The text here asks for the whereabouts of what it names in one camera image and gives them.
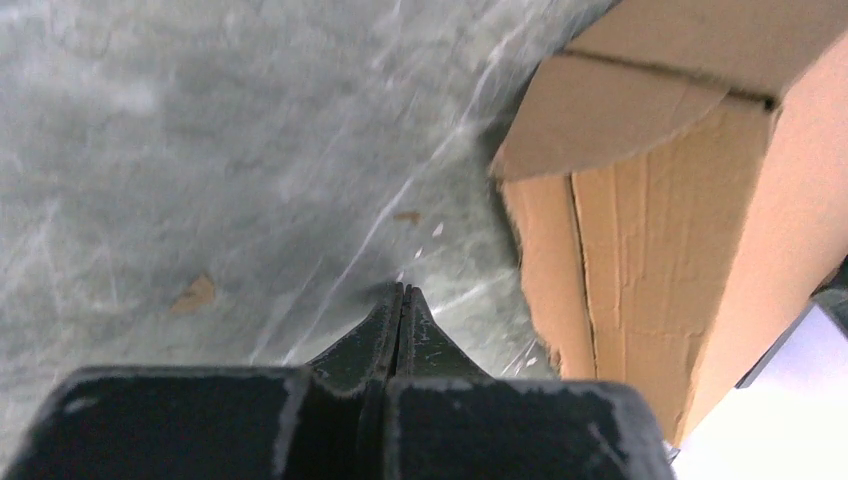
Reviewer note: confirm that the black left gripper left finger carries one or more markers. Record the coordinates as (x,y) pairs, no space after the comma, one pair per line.
(320,420)

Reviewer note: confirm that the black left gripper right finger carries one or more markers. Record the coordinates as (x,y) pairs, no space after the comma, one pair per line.
(480,427)

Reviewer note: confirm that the brown cardboard box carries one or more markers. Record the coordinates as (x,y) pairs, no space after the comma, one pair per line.
(676,178)

